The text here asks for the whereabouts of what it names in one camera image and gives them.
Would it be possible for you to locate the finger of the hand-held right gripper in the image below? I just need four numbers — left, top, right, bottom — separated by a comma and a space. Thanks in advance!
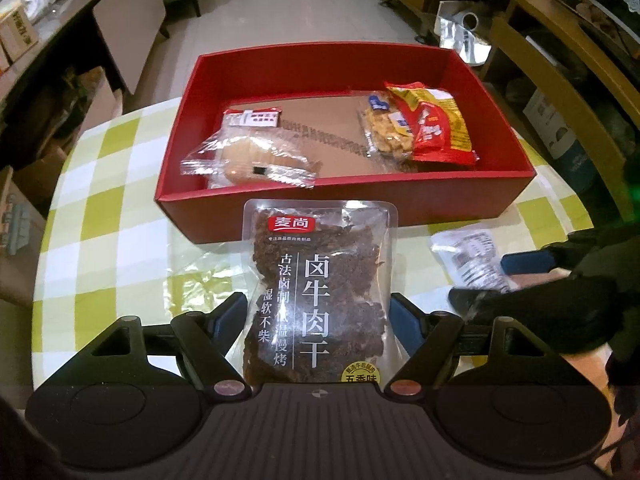
501, 222, 640, 275
447, 280, 571, 318

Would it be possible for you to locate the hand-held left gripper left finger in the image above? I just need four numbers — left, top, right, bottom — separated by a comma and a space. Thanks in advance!
80, 291, 253, 403

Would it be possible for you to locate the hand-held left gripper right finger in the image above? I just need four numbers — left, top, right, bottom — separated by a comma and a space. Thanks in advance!
385, 292, 561, 403

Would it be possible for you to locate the white printed snack packet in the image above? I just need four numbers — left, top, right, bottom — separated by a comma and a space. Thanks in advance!
430, 230, 513, 292

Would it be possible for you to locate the clear beef jerky packet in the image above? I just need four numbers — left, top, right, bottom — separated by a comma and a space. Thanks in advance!
242, 199, 398, 386

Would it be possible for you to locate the red cardboard box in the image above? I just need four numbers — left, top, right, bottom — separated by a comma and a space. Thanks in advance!
154, 42, 537, 247

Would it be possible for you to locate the red and yellow snack packet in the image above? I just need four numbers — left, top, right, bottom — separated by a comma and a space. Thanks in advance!
384, 81, 478, 167

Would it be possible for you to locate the clear bread packet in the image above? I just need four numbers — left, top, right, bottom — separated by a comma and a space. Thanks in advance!
180, 124, 321, 191

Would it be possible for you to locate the clear bag of fried snacks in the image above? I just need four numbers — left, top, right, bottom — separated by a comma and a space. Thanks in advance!
350, 90, 418, 161

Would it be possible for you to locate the green checked tablecloth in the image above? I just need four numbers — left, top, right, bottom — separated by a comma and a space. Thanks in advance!
32, 97, 598, 401

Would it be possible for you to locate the grey coffee table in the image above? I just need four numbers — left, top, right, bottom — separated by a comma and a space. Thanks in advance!
0, 0, 168, 126

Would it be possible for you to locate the cream carton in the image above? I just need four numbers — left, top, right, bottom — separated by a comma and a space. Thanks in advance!
0, 10, 41, 63

